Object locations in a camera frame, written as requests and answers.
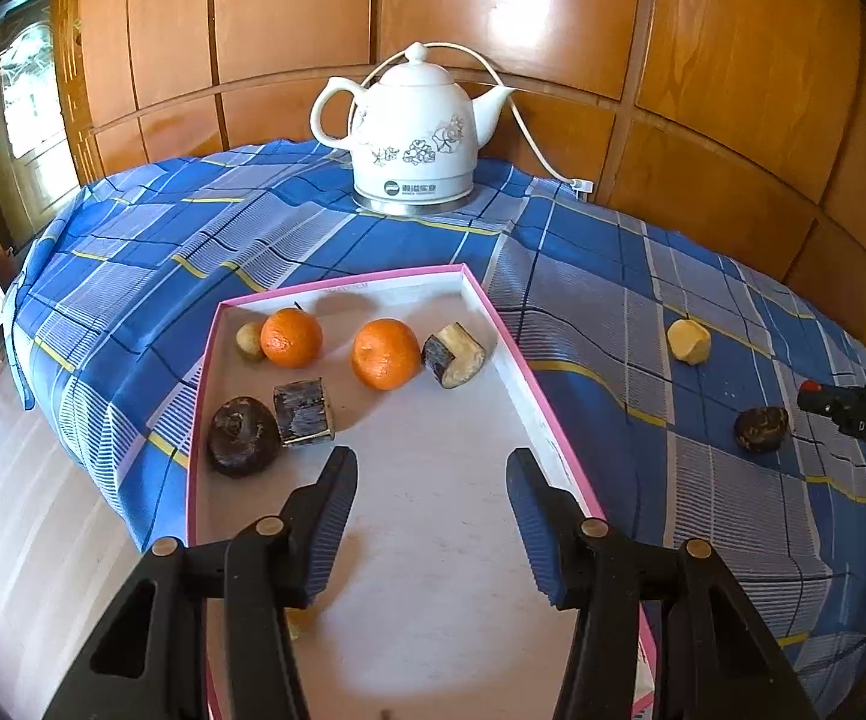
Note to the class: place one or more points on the small tan round fruit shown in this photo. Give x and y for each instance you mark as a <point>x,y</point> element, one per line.
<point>249,341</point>

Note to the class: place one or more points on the dark square wood block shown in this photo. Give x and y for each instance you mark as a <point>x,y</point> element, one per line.
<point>304,411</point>

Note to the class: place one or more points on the white ceramic electric kettle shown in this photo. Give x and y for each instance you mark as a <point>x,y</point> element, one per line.
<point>410,135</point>

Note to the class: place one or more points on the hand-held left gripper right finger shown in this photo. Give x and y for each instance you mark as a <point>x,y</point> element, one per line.
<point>534,525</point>

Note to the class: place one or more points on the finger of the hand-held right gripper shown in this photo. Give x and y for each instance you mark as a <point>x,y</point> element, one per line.
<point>819,399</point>

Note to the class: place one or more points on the pink-rimmed white box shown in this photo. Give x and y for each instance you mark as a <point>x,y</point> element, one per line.
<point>418,465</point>

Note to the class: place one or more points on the blue plaid tablecloth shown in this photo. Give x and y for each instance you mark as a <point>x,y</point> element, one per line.
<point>140,255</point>

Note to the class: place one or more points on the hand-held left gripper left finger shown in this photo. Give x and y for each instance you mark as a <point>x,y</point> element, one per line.
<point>328,525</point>

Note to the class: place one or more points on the white plug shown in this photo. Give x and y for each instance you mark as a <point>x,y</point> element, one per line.
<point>581,184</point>

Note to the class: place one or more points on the dark brown water chestnut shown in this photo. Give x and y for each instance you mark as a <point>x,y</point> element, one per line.
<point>243,437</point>
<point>761,429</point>

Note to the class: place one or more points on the orange mandarin with stem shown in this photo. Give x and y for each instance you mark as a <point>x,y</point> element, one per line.
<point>291,337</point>

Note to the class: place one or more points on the pale yellow peeled chunk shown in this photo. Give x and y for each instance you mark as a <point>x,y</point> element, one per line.
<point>689,341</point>

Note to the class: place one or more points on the silver kettle base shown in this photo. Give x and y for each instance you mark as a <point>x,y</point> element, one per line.
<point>412,204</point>

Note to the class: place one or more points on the wooden door with glass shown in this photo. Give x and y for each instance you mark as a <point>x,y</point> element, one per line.
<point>24,105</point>

